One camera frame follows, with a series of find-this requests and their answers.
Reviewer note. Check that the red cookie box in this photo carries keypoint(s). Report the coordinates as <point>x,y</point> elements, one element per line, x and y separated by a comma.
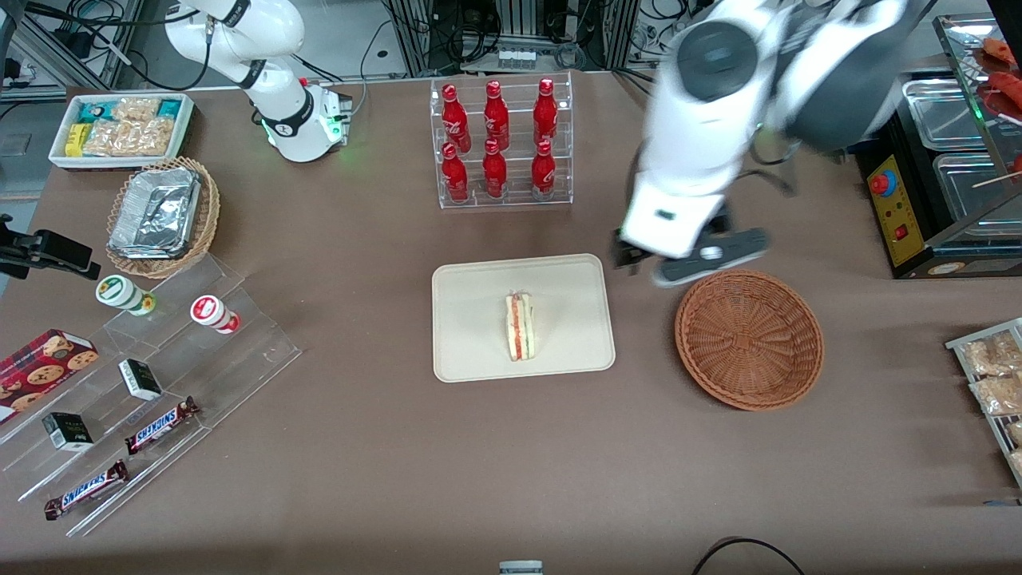
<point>36,371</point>

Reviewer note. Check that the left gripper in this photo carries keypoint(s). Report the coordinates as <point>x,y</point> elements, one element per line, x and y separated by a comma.
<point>625,256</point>

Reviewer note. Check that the aluminium equipment rack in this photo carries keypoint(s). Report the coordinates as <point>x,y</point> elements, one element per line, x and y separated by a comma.
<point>519,32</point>

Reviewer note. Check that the black food warmer appliance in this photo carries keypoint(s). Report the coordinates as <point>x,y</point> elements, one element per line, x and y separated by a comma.
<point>898,216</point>

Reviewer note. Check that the steel warmer pan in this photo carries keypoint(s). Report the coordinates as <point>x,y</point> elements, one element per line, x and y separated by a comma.
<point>970,188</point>
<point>946,116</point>

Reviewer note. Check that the snickers bar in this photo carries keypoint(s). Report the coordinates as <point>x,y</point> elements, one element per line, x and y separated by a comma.
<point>86,489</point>
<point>160,426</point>

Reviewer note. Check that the small rice cracker pack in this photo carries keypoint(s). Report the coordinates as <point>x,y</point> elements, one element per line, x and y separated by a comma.
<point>136,109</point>

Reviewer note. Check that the teal snack packet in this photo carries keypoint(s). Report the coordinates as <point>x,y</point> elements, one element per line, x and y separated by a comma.
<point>169,108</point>

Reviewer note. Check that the clear acrylic bottle rack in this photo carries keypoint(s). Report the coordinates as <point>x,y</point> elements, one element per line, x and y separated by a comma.
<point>517,132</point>

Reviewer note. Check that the green snack packet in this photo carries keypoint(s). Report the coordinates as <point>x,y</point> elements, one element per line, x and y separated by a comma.
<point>94,113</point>

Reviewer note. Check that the light wicker basket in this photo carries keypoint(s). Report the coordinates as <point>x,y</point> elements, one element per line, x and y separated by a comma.
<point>209,216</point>

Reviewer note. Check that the beige plastic tray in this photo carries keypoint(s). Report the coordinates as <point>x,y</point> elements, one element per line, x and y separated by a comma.
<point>471,319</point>

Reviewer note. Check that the small black white box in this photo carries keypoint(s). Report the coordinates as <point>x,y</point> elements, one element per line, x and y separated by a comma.
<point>140,380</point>
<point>67,432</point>

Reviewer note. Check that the triangle sandwich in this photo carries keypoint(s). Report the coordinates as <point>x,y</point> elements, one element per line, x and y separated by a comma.
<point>520,327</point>

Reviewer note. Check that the clear acrylic stepped display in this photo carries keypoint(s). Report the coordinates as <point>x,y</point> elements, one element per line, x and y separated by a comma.
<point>231,367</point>

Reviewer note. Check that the red lid cup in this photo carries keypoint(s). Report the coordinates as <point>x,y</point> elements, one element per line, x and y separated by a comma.
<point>211,311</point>

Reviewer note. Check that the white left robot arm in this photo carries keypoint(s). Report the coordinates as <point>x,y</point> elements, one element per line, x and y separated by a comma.
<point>838,72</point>

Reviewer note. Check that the large rice cracker pack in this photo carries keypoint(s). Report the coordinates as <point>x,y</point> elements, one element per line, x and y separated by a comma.
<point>128,138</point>

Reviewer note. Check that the green lid cup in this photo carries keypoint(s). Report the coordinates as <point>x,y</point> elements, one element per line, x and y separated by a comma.
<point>118,291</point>

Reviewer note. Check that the small grey device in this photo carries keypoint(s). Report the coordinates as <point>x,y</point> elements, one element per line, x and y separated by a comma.
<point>520,568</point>

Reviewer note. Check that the red cola bottle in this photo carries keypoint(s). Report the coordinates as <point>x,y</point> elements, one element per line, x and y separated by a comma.
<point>545,113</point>
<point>455,176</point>
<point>543,172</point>
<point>494,172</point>
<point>454,120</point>
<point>496,116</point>

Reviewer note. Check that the brown wicker basket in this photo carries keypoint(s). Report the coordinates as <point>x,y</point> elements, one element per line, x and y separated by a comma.
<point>746,343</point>

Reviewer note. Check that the clear cracker packet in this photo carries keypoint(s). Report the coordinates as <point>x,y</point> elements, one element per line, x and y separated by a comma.
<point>998,395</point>
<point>994,355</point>

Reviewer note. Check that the yellow snack packet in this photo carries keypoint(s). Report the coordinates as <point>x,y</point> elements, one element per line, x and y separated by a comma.
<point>75,140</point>

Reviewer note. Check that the stack of foil trays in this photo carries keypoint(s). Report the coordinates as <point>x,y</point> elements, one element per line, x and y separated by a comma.
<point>156,212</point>

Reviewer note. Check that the white snack bin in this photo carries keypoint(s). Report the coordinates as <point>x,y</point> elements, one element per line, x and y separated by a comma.
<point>57,148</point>

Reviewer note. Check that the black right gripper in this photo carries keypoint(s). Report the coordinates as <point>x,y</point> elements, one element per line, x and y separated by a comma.
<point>8,250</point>

